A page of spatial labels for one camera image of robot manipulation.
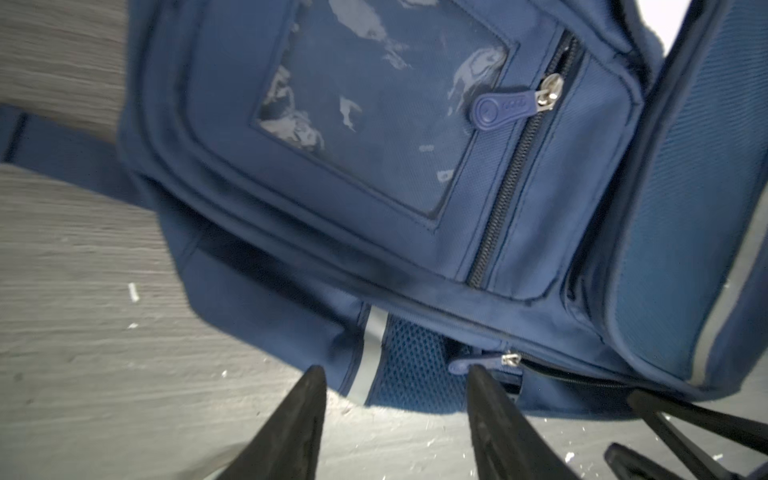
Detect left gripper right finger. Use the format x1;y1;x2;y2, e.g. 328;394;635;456
467;366;576;480

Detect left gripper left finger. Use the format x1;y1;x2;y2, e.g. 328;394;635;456
217;365;327;480

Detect navy blue student backpack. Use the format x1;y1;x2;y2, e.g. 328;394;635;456
1;1;767;419

